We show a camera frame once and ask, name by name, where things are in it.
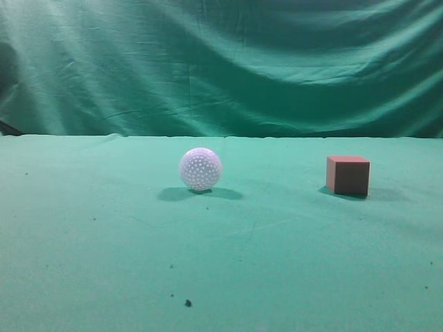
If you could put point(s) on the white dimpled ball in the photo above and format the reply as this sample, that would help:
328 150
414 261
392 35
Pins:
200 169

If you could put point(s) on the green backdrop cloth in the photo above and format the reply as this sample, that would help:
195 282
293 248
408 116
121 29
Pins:
313 69

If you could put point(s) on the green table cloth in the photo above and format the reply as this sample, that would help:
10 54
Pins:
99 233

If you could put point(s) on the red-brown cube block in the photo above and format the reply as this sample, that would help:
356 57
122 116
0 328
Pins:
348 175

